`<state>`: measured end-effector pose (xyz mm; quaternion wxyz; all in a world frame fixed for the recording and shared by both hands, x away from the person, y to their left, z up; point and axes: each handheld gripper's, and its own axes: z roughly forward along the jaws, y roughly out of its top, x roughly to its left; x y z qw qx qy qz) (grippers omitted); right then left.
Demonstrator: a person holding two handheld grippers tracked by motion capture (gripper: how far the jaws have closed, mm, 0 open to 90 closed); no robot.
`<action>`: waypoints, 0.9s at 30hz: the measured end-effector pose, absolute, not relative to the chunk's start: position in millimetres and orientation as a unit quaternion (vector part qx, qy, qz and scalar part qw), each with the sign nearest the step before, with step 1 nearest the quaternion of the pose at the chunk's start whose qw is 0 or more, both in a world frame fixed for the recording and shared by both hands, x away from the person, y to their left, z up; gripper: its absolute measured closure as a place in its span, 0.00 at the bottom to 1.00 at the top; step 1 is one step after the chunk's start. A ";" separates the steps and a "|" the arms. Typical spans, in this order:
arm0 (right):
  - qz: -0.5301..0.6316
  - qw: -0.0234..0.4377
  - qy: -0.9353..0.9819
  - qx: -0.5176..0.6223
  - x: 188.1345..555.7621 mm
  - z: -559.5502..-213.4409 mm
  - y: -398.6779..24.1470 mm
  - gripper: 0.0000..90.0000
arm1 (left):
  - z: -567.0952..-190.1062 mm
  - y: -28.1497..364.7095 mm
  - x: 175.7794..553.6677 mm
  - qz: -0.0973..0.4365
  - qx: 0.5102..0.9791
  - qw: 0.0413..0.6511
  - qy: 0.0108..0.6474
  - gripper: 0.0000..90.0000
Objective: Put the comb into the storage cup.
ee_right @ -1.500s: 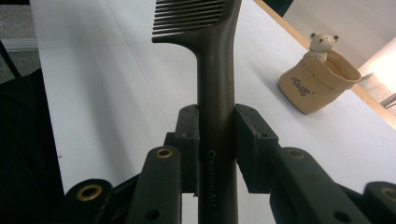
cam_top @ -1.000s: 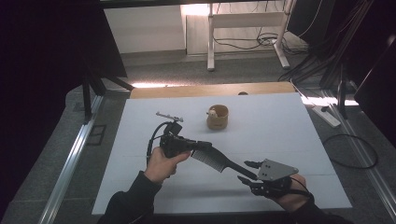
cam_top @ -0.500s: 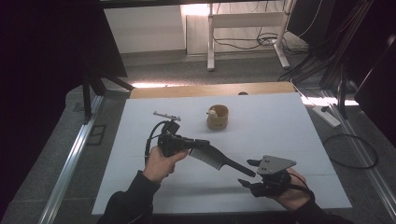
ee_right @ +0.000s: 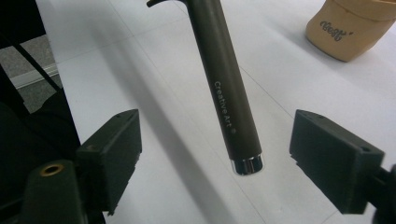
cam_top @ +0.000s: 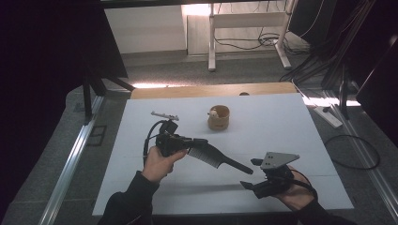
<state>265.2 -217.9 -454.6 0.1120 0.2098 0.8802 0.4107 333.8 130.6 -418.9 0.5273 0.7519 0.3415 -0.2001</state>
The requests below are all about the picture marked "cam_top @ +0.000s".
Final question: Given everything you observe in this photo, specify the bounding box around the round wooden cup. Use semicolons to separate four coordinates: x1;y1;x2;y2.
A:
207;104;231;132

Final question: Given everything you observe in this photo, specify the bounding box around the person's right hand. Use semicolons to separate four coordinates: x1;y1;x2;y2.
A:
274;167;315;212

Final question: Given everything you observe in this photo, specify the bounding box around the aluminium floor rail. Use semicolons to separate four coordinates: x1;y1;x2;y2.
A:
38;95;106;225
325;89;398;218

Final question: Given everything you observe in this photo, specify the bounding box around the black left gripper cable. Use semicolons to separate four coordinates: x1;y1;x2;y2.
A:
143;119;168;167

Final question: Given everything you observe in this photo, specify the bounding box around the white power strip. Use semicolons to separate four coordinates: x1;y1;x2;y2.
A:
313;105;344;129

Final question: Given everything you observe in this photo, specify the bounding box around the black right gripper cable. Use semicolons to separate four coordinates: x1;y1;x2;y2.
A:
290;169;319;202

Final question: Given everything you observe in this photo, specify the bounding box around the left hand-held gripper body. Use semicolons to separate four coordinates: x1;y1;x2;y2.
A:
150;111;191;158

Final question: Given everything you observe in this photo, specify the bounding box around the black curtain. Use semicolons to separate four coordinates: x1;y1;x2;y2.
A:
0;0;129;217

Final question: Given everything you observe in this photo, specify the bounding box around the dark floor outlet cover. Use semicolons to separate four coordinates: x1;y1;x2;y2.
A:
85;125;108;147

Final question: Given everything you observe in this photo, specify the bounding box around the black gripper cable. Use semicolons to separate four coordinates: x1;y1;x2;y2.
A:
290;169;319;202
143;119;168;167

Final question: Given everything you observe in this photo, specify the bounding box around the black metal stand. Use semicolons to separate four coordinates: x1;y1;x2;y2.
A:
82;73;136;120

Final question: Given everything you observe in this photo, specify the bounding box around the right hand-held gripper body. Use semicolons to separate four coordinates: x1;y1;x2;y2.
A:
253;151;300;200

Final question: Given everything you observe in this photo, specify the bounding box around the person's left hand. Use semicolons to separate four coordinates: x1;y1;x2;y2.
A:
142;145;189;184

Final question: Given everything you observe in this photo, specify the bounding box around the white desk frame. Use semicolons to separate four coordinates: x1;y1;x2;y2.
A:
207;0;297;72

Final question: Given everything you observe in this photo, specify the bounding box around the black comb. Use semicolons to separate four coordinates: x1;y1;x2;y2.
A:
187;143;254;175

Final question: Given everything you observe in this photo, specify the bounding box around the dark monitor panel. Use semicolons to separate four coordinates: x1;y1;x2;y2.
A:
355;37;398;148

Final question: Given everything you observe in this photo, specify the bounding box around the black looped floor cable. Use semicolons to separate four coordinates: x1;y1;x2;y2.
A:
324;133;381;171

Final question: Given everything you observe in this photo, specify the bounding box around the tangle of black cables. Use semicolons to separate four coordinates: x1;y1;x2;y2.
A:
213;1;332;83

